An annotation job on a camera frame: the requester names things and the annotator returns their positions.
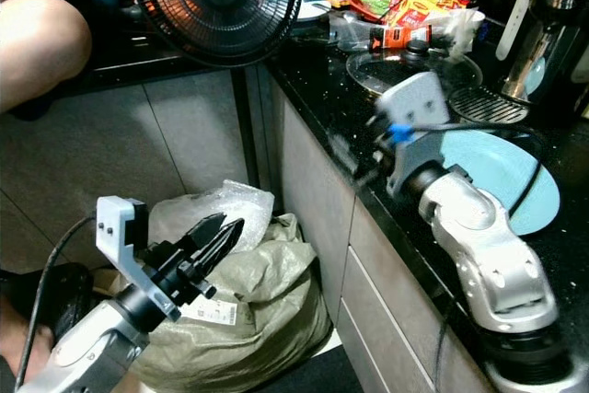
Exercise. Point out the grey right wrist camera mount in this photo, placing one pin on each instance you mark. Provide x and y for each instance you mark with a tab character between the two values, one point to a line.
419	98

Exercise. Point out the green woven sack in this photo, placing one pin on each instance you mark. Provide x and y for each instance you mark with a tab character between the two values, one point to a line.
267	319

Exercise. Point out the person's bare leg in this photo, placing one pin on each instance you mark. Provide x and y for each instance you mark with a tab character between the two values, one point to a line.
41	48

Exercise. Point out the light blue plate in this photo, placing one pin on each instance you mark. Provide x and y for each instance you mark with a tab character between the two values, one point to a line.
502	172

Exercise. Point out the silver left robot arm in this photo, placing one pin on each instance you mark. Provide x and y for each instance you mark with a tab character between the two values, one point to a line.
87	347

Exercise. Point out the white plastic bag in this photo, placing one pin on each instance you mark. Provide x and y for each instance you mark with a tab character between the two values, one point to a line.
460	27

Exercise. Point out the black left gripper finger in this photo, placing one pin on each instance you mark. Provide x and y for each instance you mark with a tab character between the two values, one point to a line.
204	230
223	244

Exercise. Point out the red plate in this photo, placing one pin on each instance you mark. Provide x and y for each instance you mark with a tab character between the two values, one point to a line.
368	2

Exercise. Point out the orange black bottle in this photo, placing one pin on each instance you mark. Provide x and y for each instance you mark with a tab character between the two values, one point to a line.
396	37

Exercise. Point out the person's bare foot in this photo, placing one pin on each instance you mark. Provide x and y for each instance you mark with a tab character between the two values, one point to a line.
18	347

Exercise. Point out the black electric fan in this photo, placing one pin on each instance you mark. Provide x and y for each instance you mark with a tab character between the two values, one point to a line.
216	2

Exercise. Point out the clear plastic bag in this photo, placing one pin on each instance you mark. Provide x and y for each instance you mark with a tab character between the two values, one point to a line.
350	32

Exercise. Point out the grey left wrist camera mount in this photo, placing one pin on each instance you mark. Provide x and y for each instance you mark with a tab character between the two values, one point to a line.
120	227

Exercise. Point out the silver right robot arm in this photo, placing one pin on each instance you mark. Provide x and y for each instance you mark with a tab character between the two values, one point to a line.
488	246

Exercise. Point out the black steel coffee machine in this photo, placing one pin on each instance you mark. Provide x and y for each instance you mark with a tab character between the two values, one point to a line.
548	25

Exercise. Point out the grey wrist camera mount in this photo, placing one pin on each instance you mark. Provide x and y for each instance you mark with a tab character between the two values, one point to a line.
419	98
120	227

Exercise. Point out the grey kitchen cabinet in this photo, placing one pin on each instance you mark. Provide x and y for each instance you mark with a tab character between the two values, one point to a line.
386	310

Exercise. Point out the glass pot lid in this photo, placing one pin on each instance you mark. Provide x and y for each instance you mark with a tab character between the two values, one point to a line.
377	71

